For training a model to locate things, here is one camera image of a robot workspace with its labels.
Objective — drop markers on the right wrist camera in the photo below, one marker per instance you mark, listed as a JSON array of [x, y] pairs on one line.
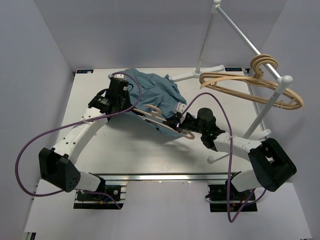
[[208, 137]]

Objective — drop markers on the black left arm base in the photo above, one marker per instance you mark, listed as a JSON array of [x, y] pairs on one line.
[[113, 197]]

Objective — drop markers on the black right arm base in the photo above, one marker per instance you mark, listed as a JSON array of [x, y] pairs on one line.
[[217, 199]]

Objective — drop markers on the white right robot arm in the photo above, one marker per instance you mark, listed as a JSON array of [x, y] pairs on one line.
[[271, 166]]

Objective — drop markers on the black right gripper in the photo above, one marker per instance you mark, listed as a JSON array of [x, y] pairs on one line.
[[175, 123]]

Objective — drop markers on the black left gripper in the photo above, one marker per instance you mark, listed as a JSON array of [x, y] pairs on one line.
[[128, 103]]

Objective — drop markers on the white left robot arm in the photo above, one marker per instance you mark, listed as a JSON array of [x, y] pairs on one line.
[[57, 165]]

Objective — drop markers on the blue t shirt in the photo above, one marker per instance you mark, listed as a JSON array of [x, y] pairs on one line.
[[155, 90]]

